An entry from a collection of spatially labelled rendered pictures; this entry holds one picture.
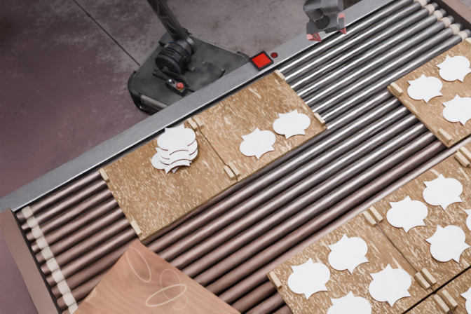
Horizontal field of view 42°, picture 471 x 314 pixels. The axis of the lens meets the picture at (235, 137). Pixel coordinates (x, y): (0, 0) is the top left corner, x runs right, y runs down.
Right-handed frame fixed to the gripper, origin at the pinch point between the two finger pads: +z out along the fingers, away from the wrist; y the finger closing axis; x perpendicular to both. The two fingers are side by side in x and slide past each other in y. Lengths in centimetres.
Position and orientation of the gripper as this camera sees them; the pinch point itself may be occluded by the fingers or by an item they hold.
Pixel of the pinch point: (332, 36)
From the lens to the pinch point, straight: 224.7
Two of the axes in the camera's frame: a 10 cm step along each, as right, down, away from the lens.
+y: 8.7, -1.9, -4.6
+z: 5.0, 3.9, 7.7
